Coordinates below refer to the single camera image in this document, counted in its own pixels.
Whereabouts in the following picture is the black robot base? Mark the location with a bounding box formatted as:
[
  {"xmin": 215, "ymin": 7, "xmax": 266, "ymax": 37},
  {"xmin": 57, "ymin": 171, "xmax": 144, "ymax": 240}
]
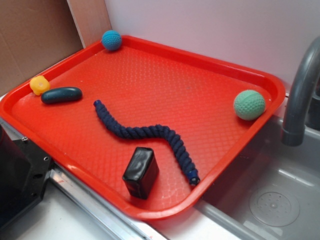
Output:
[{"xmin": 0, "ymin": 127, "xmax": 53, "ymax": 230}]

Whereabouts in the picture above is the black box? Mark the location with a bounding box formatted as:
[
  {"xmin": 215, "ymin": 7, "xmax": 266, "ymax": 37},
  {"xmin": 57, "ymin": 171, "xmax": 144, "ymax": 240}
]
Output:
[{"xmin": 122, "ymin": 147, "xmax": 160, "ymax": 200}]

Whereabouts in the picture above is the red plastic tray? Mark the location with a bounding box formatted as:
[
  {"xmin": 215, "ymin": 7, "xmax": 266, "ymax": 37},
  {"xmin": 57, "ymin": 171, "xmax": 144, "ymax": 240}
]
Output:
[{"xmin": 0, "ymin": 36, "xmax": 285, "ymax": 221}]

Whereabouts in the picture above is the green textured ball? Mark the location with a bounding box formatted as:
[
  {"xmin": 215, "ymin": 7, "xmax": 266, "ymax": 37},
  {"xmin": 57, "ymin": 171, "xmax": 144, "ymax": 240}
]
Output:
[{"xmin": 233, "ymin": 90, "xmax": 266, "ymax": 121}]

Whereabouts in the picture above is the blue textured ball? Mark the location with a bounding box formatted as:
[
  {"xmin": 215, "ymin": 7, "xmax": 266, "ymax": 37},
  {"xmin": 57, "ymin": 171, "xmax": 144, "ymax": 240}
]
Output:
[{"xmin": 101, "ymin": 30, "xmax": 122, "ymax": 51}]

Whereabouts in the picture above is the dark teal oblong toy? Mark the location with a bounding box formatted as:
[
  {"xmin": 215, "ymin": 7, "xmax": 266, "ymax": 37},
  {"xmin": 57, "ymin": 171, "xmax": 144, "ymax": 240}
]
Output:
[{"xmin": 40, "ymin": 87, "xmax": 83, "ymax": 105}]

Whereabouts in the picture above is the yellow rubber toy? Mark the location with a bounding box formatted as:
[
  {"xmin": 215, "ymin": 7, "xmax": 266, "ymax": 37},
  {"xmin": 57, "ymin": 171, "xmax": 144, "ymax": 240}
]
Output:
[{"xmin": 29, "ymin": 75, "xmax": 51, "ymax": 96}]

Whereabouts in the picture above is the grey toy sink basin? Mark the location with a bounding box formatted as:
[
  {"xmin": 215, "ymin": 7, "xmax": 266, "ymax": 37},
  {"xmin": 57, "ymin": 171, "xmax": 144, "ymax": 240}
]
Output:
[{"xmin": 194, "ymin": 113, "xmax": 320, "ymax": 240}]

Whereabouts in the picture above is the grey toy faucet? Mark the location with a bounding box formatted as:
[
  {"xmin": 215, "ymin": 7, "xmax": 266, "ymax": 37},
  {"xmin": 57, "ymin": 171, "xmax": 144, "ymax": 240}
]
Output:
[{"xmin": 281, "ymin": 37, "xmax": 320, "ymax": 147}]

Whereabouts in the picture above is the brown cardboard panel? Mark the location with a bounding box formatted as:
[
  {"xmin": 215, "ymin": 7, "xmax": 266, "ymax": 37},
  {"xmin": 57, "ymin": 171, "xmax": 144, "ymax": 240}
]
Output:
[{"xmin": 0, "ymin": 0, "xmax": 83, "ymax": 95}]

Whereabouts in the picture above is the dark blue braided rope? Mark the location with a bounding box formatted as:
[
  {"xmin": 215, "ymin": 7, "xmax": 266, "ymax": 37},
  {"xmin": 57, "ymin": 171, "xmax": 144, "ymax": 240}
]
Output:
[{"xmin": 93, "ymin": 99, "xmax": 201, "ymax": 187}]

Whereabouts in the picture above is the aluminium rail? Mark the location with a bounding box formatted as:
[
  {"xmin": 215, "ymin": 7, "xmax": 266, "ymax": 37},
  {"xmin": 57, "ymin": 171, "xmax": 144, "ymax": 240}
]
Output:
[{"xmin": 0, "ymin": 117, "xmax": 155, "ymax": 240}]

